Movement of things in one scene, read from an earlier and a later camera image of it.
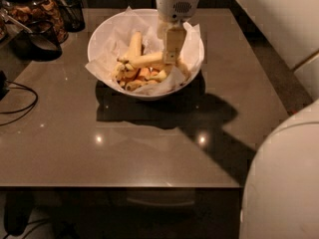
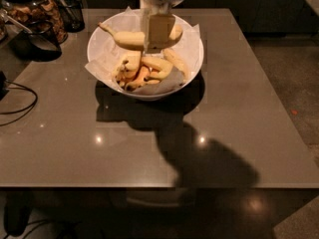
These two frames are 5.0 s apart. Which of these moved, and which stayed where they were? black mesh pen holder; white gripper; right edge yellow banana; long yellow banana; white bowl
Moved: white gripper; long yellow banana
Stayed: white bowl; right edge yellow banana; black mesh pen holder
